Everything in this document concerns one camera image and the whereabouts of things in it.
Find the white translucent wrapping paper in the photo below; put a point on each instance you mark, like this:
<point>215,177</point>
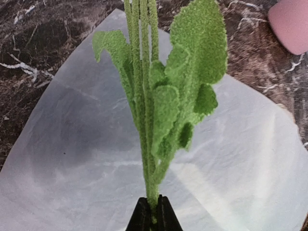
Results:
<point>77,164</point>

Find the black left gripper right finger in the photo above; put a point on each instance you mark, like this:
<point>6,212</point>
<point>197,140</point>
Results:
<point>166,217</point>

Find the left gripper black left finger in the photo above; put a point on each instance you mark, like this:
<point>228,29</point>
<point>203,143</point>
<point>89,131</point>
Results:
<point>141,216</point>

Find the pink tall vase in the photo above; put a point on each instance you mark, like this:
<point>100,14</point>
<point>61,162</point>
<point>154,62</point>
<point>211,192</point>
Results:
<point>289,22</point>

